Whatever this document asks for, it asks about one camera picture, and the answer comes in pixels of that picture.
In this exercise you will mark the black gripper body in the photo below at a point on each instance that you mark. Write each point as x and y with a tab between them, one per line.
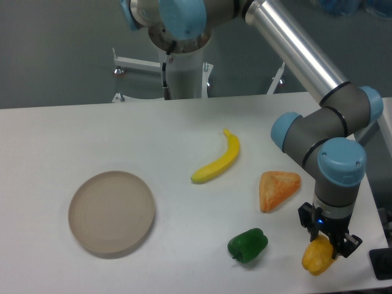
310	216

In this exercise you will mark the yellow toy bell pepper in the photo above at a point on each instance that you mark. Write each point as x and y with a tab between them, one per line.
317	257

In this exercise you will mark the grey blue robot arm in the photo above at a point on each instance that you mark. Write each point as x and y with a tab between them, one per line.
319	142

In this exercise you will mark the green toy bell pepper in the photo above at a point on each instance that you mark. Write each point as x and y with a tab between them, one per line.
246	246

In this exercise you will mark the beige round plate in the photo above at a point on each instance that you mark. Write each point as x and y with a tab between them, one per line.
111	214

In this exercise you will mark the orange triangular toy sandwich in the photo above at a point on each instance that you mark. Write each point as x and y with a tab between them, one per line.
275	187

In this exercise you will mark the black device at table edge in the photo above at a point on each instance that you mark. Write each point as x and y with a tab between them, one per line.
381	263

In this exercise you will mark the yellow toy banana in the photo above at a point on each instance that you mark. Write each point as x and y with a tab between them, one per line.
221	164

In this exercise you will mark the blue bag in background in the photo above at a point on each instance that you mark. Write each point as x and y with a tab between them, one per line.
338	7

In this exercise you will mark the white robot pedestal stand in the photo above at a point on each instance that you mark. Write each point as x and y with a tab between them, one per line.
229	60

